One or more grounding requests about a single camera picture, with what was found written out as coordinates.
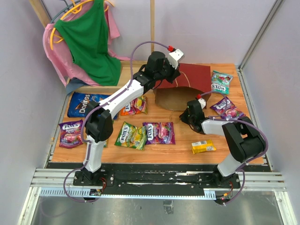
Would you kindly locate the aluminium frame post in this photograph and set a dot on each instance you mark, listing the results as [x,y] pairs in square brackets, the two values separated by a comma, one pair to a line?
[262,30]

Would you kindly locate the blue Doritos chip bag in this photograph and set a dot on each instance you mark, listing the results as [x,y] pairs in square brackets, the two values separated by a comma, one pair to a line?
[79,101]

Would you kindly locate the teal Foxs candy bag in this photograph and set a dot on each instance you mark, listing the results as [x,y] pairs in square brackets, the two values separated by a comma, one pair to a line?
[220,82]

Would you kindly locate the pink shirt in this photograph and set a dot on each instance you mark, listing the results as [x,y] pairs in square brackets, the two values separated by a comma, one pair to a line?
[60,55]

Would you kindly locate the purple Foxs candy bag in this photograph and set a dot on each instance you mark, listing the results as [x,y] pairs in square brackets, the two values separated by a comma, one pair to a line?
[227,109]
[159,133]

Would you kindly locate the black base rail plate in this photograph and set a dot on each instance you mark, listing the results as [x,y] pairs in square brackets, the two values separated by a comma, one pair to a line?
[148,180]

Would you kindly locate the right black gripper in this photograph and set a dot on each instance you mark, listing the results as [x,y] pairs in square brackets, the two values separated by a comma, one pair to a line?
[183,118]

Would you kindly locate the blue grey cloth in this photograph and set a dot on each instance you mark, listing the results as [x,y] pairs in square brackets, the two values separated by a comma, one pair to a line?
[74,84]

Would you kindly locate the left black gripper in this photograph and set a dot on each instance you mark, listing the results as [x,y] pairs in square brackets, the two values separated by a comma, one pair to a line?
[176,72]

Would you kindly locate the purple Tops candy bag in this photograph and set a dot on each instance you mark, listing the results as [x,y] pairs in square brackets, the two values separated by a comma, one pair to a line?
[70,134]

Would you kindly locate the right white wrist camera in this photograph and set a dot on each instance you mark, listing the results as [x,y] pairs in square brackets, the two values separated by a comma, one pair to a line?
[201,100]

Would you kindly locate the yellow snack packet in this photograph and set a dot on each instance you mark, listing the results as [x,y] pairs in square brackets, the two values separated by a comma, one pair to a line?
[203,146]

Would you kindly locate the yellow clothes hanger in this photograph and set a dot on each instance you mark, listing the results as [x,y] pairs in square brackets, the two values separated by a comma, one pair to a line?
[77,14]

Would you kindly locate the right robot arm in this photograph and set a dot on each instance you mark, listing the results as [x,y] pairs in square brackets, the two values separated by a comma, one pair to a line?
[245,141]

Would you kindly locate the green shirt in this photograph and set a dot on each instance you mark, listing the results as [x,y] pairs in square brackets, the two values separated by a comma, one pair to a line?
[89,49]

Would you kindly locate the dark green clothes hanger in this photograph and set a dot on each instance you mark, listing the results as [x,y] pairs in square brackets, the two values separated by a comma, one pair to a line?
[60,10]

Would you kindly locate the orange Tops candy bag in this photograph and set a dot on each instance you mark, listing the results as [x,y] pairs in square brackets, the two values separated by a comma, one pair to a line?
[136,106]

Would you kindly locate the red brown paper bag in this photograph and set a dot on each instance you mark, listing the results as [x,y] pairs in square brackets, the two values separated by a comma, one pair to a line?
[193,80]

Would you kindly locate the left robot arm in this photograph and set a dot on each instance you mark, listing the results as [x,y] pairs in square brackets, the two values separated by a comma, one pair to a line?
[98,123]

